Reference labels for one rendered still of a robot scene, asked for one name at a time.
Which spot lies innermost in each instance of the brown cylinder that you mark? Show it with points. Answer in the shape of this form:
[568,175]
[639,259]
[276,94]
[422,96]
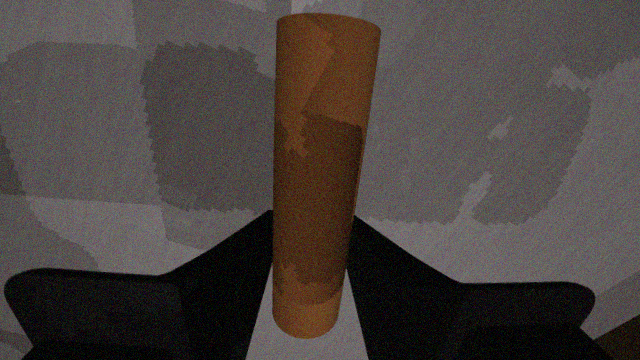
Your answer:
[326,58]

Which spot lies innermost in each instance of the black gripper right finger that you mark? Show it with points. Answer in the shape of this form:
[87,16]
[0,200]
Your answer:
[409,311]

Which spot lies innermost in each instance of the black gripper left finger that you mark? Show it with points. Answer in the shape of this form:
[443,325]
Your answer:
[205,309]

